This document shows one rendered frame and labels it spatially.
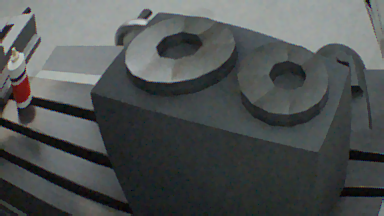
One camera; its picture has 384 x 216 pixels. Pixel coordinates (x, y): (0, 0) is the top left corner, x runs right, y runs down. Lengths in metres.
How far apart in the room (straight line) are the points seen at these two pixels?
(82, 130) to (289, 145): 0.38
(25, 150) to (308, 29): 1.82
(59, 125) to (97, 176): 0.11
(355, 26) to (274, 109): 2.09
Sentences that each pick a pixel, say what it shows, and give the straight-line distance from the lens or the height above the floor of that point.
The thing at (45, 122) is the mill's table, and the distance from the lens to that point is 0.98.
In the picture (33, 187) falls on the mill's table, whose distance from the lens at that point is 0.90.
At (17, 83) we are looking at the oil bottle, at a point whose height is 1.01.
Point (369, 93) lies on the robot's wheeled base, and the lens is 1.52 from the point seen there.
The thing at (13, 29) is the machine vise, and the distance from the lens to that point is 1.12.
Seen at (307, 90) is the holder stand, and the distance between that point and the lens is 0.64.
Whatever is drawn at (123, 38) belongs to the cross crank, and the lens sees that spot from 1.55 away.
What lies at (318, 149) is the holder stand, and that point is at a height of 1.15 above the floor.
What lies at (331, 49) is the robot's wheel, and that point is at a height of 0.60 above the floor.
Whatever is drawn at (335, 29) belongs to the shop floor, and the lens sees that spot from 2.66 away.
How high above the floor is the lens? 1.58
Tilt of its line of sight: 42 degrees down
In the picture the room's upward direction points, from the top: 12 degrees counter-clockwise
